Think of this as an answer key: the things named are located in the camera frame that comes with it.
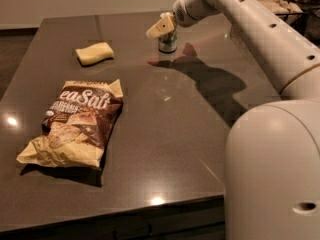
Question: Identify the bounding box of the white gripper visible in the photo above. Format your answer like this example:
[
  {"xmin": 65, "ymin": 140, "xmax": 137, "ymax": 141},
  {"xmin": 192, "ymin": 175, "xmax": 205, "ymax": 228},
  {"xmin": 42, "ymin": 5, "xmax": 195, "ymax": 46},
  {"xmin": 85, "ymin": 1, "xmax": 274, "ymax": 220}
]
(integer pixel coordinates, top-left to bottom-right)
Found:
[{"xmin": 146, "ymin": 0, "xmax": 219, "ymax": 39}]

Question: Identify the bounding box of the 7up soda can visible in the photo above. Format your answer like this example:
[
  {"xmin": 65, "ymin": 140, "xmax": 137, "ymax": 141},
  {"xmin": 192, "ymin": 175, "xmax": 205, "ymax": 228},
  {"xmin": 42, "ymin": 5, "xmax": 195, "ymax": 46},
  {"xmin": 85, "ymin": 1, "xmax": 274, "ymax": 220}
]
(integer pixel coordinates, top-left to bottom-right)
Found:
[{"xmin": 158, "ymin": 31, "xmax": 177, "ymax": 53}]

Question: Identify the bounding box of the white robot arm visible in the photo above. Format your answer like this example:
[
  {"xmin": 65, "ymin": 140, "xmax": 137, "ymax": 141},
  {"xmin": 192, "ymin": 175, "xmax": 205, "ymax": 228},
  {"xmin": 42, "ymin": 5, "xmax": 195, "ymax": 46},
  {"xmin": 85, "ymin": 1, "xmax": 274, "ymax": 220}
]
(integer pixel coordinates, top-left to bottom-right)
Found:
[{"xmin": 172, "ymin": 0, "xmax": 320, "ymax": 240}]

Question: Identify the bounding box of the brown sea salt chip bag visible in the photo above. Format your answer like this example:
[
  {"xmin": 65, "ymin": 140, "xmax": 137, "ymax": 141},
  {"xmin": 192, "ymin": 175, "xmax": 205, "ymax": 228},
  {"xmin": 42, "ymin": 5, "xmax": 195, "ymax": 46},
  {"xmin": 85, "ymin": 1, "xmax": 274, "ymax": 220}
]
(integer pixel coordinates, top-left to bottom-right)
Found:
[{"xmin": 17, "ymin": 80, "xmax": 123, "ymax": 169}]

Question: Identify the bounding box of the yellow sponge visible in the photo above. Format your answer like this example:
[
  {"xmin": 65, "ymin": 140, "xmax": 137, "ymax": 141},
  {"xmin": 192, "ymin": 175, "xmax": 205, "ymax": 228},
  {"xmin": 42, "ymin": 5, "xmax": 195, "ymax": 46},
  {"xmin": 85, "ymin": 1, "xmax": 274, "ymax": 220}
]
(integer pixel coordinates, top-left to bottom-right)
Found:
[{"xmin": 76, "ymin": 42, "xmax": 114, "ymax": 66}]

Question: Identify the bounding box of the black wire basket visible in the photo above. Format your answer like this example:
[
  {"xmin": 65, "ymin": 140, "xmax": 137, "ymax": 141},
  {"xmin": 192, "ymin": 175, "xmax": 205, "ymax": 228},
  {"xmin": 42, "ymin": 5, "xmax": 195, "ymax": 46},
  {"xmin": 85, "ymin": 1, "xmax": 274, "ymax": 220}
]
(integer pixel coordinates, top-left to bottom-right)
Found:
[{"xmin": 257, "ymin": 0, "xmax": 307, "ymax": 34}]

